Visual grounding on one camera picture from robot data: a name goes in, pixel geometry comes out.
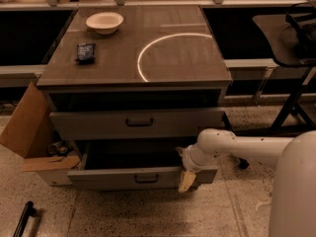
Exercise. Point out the grey top drawer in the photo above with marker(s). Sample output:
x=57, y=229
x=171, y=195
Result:
x=135, y=124

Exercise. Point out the dark snack packet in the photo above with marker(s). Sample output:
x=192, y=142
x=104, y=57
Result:
x=85, y=53

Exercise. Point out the cans in box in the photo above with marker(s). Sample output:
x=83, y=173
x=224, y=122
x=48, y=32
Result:
x=59, y=148

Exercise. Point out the white bowl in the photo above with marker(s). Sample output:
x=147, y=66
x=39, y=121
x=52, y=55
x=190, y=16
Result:
x=104, y=23

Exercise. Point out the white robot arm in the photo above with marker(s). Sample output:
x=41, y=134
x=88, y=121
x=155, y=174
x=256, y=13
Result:
x=293, y=207

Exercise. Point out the black bar on floor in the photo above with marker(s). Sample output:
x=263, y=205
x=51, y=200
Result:
x=28, y=211

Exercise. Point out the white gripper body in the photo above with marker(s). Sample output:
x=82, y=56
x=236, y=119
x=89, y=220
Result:
x=190, y=158

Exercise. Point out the grey drawer cabinet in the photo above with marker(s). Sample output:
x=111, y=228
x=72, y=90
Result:
x=159, y=58

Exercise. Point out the grey drawer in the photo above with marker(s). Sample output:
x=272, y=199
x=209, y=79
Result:
x=135, y=124
x=130, y=164

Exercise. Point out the brown cardboard box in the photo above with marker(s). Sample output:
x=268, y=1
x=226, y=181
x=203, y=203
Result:
x=28, y=134

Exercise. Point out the black chair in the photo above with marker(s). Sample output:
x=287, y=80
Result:
x=292, y=38

